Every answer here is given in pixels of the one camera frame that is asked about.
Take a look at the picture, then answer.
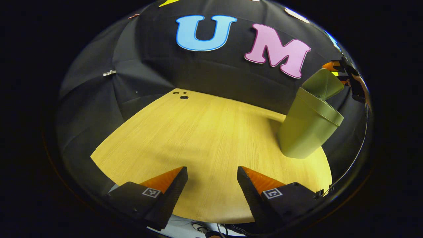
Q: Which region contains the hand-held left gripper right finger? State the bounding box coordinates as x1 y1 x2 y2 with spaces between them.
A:
237 166 326 232

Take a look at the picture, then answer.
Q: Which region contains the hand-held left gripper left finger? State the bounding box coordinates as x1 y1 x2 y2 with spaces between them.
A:
104 166 189 231

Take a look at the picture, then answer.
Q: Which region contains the green desktop garbage bin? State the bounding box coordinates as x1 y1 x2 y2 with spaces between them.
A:
277 68 345 159

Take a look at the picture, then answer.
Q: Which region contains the wooden desktop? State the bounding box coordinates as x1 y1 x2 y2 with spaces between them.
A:
90 88 332 224

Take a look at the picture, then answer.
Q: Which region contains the black and white shoe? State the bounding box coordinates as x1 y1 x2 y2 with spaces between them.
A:
191 221 209 234

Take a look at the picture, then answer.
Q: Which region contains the black backdrop cloth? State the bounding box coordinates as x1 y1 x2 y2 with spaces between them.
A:
55 0 372 199

